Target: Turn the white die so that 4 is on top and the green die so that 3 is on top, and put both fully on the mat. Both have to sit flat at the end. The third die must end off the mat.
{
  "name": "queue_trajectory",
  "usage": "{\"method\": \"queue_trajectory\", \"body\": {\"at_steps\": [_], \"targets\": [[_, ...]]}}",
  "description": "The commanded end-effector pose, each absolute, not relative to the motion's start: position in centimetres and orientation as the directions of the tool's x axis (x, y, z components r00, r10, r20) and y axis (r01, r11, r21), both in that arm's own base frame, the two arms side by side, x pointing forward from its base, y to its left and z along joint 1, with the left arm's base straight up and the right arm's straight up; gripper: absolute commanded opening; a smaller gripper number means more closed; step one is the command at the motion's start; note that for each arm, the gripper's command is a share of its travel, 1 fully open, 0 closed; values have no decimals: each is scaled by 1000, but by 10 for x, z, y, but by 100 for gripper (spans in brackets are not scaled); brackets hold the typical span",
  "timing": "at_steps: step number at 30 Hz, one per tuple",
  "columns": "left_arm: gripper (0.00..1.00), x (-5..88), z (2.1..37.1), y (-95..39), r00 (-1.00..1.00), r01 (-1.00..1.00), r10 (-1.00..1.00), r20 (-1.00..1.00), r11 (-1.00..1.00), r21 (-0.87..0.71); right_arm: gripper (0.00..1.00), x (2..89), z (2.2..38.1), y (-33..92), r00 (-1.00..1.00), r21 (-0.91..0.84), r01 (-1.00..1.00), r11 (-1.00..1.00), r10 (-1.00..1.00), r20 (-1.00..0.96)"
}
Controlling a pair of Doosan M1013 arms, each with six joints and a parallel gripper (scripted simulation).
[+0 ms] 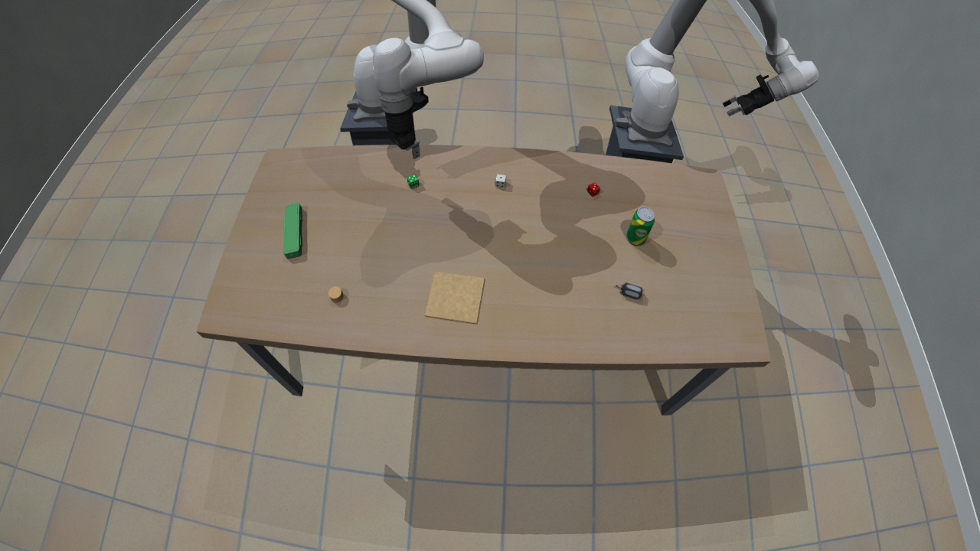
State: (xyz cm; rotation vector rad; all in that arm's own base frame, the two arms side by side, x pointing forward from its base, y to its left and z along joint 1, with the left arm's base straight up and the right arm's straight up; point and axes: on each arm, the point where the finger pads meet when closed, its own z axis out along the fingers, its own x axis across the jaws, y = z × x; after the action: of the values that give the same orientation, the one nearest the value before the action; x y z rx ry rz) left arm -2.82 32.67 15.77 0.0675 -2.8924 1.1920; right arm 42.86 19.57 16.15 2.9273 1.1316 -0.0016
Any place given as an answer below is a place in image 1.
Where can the green soda can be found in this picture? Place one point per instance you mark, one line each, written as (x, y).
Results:
(640, 226)

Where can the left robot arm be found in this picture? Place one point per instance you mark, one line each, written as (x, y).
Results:
(655, 90)

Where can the green rounded box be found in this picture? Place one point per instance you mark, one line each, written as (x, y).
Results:
(292, 246)

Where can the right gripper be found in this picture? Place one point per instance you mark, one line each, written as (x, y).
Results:
(400, 125)

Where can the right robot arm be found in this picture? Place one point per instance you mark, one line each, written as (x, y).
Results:
(394, 67)

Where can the tan mat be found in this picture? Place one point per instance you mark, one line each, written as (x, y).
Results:
(455, 297)

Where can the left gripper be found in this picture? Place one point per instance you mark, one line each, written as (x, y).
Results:
(761, 96)

